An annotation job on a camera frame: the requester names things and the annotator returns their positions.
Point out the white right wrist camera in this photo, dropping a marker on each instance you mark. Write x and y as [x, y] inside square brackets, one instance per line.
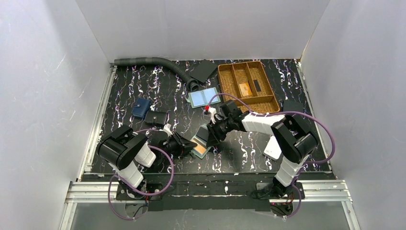
[211, 112]

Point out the black card in tray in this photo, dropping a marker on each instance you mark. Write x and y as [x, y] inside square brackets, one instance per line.
[257, 85]

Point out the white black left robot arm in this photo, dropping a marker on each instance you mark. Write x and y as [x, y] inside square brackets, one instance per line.
[126, 150]

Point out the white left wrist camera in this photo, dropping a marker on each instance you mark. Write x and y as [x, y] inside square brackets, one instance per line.
[167, 129]

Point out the black snap wallet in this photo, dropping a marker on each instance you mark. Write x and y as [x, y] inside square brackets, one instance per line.
[156, 118]

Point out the white rectangular box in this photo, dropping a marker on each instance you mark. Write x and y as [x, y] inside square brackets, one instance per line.
[272, 149]

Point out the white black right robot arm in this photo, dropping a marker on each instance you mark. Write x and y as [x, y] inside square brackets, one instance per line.
[293, 135]

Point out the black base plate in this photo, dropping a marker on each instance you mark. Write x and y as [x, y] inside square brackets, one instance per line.
[216, 191]

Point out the black credit card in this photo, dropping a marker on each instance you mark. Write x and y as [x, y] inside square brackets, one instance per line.
[202, 133]

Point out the wicker divided tray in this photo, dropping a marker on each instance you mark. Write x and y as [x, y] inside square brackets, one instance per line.
[248, 82]

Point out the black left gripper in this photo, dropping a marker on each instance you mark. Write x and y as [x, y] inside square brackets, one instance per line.
[177, 144]

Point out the gold credit card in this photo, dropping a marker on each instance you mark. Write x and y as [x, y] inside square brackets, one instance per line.
[200, 149]

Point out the mint green card holder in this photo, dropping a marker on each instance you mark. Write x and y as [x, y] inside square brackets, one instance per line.
[197, 140]

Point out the navy blue wallet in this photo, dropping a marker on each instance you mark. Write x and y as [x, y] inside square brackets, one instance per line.
[141, 108]

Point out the black flat wallet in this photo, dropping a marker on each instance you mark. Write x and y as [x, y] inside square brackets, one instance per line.
[289, 105]

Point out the open mint card holder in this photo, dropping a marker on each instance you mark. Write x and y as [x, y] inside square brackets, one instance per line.
[201, 98]

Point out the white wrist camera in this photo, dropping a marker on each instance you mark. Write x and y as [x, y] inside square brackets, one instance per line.
[167, 129]
[211, 112]

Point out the black flat pad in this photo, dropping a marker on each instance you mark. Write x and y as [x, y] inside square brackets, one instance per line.
[203, 71]

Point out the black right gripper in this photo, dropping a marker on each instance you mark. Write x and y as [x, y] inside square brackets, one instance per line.
[214, 132]

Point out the orange card in tray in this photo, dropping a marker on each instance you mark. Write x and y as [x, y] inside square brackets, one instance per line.
[245, 89]

